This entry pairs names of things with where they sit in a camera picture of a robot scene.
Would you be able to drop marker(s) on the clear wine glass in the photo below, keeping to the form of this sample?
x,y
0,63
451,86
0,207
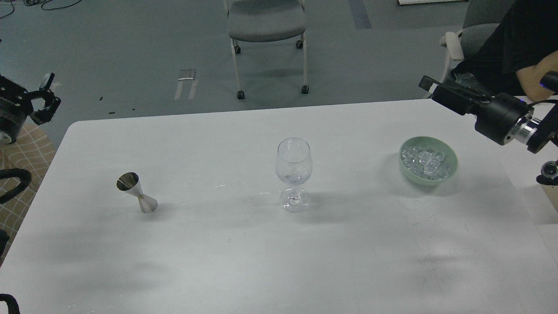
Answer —
x,y
294,167

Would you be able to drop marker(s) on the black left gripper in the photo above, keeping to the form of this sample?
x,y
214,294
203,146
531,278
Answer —
x,y
14,109

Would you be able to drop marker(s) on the beige checkered chair cushion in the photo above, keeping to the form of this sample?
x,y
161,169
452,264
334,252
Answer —
x,y
24,165

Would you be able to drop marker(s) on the steel double jigger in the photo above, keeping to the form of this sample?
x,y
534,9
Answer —
x,y
130,183

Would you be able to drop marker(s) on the person black shirt torso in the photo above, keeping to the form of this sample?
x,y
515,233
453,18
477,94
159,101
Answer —
x,y
527,33

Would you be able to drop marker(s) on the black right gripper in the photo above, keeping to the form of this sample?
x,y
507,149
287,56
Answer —
x,y
498,118

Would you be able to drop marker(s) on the grey white armchair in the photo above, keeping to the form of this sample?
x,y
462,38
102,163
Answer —
x,y
482,18

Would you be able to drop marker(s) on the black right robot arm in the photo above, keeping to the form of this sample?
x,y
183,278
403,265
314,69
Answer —
x,y
534,133

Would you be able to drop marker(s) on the silver floor plate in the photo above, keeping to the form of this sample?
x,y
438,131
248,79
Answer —
x,y
187,74

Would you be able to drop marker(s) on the person forearm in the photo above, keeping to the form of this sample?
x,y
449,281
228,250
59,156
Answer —
x,y
530,78

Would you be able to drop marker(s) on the grey office chair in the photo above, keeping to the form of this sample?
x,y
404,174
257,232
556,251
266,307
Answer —
x,y
266,21

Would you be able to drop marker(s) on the green bowl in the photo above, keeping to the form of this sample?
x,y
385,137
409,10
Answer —
x,y
437,144

